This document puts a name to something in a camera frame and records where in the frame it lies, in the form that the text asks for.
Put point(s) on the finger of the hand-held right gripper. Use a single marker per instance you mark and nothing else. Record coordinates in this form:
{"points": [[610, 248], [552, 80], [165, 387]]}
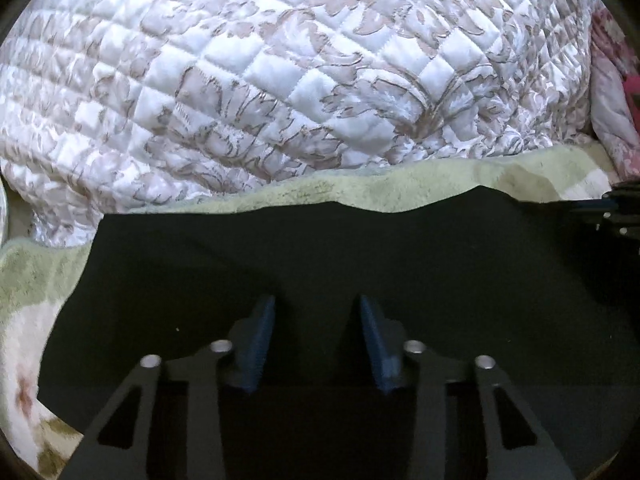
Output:
{"points": [[620, 221], [625, 191]]}

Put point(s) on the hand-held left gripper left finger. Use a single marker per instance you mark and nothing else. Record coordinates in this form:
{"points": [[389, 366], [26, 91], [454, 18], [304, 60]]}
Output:
{"points": [[260, 340]]}

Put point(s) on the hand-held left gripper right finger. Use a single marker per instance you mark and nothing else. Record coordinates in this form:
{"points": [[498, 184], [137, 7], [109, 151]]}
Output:
{"points": [[376, 345]]}

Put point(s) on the black pants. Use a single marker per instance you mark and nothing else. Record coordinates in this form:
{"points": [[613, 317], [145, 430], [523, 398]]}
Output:
{"points": [[320, 250]]}

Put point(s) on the pink floral quilt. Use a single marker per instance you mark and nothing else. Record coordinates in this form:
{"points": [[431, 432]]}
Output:
{"points": [[611, 85]]}

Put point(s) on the green floral fleece blanket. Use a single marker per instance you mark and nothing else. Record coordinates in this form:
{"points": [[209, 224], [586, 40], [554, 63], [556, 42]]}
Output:
{"points": [[30, 270]]}

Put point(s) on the beige patterned quilted bedspread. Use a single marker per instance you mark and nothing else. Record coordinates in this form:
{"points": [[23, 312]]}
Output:
{"points": [[250, 85]]}

